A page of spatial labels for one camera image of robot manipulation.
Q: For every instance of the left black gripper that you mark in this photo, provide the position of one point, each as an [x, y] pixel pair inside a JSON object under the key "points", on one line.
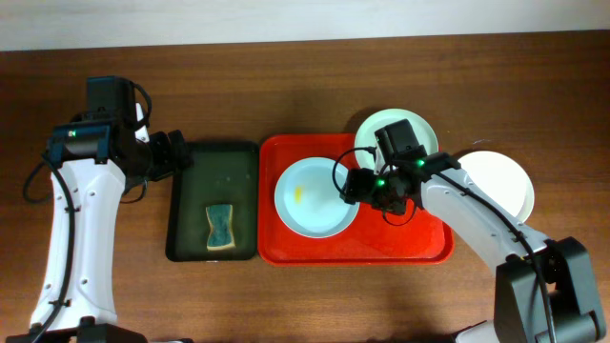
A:
{"points": [[176, 148]]}

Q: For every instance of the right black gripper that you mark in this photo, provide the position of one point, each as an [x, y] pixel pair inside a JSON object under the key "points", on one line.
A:
{"points": [[354, 186]]}

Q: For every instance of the light blue plate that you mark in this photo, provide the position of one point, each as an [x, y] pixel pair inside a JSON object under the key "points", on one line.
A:
{"points": [[307, 201]]}

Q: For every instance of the green yellow sponge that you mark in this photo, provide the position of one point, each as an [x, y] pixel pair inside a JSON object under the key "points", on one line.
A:
{"points": [[220, 219]]}

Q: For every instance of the white plate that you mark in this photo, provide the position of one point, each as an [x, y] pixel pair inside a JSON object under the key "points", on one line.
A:
{"points": [[503, 179]]}

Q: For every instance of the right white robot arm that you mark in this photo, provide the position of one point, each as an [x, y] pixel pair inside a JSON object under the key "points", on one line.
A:
{"points": [[545, 289]]}

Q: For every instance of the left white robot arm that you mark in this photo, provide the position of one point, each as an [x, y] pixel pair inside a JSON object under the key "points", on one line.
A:
{"points": [[92, 166]]}

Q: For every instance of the red tray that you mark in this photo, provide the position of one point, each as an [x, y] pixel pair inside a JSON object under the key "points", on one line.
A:
{"points": [[369, 240]]}

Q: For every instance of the dark green tray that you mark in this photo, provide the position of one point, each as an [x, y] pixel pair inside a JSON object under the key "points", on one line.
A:
{"points": [[222, 173]]}

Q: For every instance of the mint green plate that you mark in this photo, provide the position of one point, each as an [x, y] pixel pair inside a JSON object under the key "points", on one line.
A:
{"points": [[369, 155]]}

